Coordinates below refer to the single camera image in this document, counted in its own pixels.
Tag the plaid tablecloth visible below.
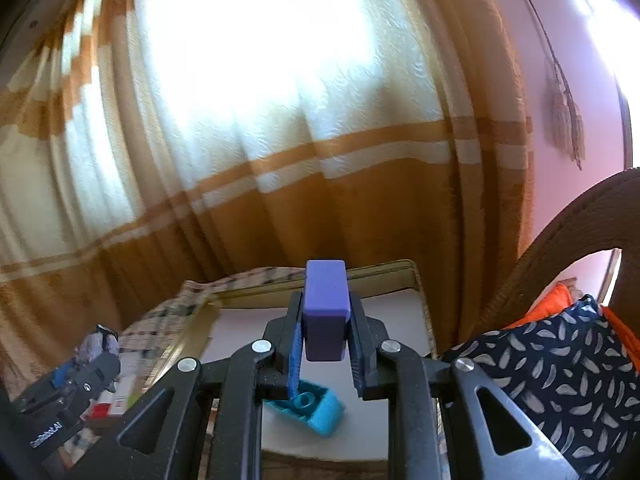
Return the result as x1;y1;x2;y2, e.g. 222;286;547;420
65;265;307;461

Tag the cream and orange curtain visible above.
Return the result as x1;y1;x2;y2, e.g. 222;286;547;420
0;0;533;376

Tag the teal toy block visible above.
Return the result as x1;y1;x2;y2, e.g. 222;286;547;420
262;381;346;438

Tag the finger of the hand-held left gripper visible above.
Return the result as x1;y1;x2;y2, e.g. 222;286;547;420
70;352;122;403
30;366;77;401

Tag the grey pouch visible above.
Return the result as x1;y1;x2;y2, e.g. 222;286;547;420
82;325;121;361

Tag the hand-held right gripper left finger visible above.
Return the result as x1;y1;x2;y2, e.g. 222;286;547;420
42;292;306;480

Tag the brown chair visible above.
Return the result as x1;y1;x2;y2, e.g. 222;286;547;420
467;167;640;356

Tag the purple toy block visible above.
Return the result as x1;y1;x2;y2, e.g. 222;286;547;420
301;259;349;362

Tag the navy leaf-patterned cushion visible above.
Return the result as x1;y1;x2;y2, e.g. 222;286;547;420
440;294;640;480

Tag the curtain tassel tieback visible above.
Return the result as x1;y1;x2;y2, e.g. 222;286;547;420
502;0;587;171

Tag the orange cushion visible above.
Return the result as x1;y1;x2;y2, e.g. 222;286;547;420
505;282;640;371

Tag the gold-rimmed white tray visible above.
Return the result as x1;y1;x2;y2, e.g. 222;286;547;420
170;259;438;463

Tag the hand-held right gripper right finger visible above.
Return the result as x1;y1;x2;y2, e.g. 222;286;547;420
347;292;581;480

